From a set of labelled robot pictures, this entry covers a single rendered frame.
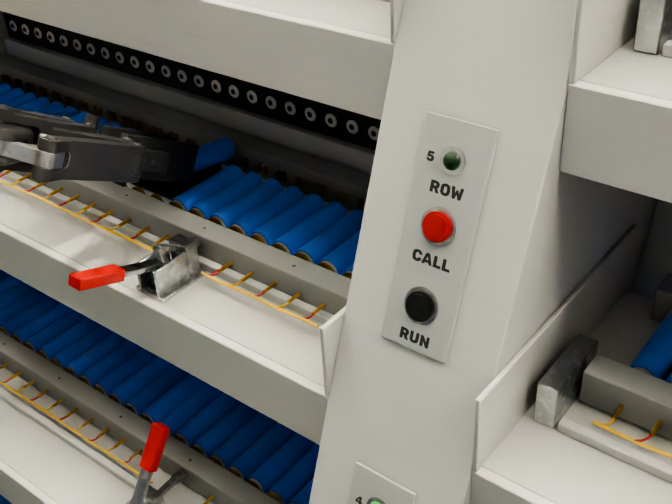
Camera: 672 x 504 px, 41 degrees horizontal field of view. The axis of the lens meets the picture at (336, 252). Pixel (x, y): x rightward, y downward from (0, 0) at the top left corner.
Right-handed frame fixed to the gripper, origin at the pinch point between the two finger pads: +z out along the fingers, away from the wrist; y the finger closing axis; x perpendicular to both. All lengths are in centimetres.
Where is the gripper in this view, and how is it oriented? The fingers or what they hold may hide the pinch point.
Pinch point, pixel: (146, 154)
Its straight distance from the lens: 67.0
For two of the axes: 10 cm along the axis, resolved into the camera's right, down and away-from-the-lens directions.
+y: -7.8, -3.2, 5.4
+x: -2.6, 9.5, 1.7
